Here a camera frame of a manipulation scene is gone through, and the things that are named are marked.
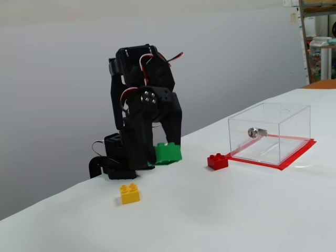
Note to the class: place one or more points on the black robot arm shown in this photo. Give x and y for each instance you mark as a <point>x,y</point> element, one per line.
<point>123,105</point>

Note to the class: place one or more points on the yellow lego brick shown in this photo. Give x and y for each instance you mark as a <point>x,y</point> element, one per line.
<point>130,195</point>

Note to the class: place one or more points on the white plastic canister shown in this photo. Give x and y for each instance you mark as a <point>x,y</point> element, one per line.
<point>319,44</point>

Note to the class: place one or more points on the orange table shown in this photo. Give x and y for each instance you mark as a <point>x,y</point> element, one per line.
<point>323,84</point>

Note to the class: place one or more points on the beige paper wall label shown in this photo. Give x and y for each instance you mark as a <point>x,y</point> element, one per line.
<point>293,18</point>

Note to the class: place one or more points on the metal shelving rack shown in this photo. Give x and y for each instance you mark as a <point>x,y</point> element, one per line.
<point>304,39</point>

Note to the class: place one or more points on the transparent plastic box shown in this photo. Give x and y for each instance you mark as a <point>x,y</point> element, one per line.
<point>291,123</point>

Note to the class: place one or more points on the black table clamp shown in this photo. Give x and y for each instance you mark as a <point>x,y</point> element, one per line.
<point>94,168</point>

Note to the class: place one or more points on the silver cam lock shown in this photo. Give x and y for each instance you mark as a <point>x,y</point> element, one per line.
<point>256,132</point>

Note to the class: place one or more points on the red base mat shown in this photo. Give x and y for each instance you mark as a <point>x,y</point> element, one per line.
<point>296,157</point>

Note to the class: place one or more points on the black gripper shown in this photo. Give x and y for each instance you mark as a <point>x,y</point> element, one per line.
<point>171,116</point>

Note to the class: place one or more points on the red lego brick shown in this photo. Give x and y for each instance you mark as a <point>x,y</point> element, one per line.
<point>218,162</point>

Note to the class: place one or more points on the green lego brick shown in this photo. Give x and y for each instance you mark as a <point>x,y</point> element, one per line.
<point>168,155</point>

